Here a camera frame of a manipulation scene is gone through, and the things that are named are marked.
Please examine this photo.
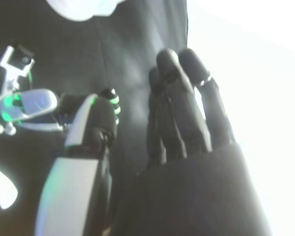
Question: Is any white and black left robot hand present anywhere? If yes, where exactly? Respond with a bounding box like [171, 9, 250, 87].
[34, 48, 273, 236]

